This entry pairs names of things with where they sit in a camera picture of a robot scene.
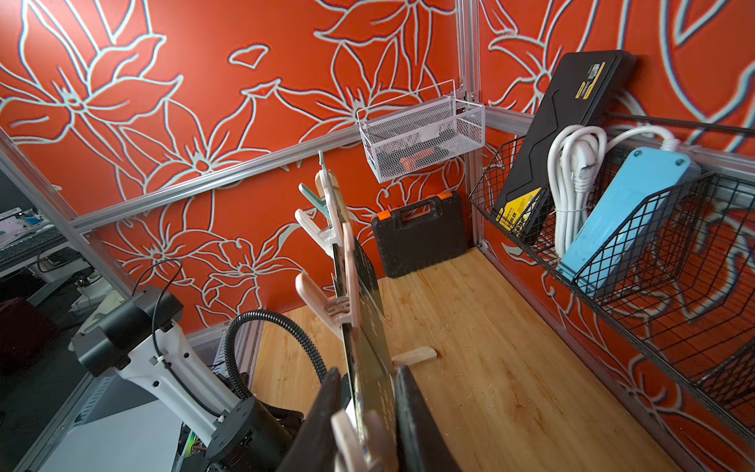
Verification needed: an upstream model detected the white coiled cable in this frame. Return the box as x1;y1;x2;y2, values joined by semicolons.
545;123;680;261

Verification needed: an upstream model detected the pink clothespin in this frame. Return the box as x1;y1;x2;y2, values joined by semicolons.
295;222;362;339
330;410;399;472

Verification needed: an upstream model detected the teal clothespin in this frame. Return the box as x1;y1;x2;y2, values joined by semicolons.
298;183;330;220

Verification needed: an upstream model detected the black box in basket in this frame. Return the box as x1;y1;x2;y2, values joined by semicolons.
492;49;638;247

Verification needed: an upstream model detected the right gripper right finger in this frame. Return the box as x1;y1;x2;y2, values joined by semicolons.
394;366;461;472

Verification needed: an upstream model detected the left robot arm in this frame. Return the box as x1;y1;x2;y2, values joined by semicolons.
71;286;326;471

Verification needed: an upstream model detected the white clothespin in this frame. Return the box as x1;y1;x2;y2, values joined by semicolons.
294;208;343;259

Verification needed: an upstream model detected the clear plastic bin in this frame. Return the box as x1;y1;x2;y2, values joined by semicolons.
355;80;486;183

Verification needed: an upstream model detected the wooden string rack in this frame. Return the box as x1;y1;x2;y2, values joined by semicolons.
316;151;438;374

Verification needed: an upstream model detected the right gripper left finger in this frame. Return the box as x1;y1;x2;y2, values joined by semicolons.
276;367;342;472

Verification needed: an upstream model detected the dark tool in bin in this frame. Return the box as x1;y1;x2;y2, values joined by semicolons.
377;143;450;175

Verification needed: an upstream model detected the black wire basket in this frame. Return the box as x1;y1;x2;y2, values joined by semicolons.
470;125;754;442

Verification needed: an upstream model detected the black orange tool case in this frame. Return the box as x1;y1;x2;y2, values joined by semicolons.
372;191;468;278

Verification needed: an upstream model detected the light blue power bank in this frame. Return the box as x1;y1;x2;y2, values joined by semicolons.
556;147;702;298

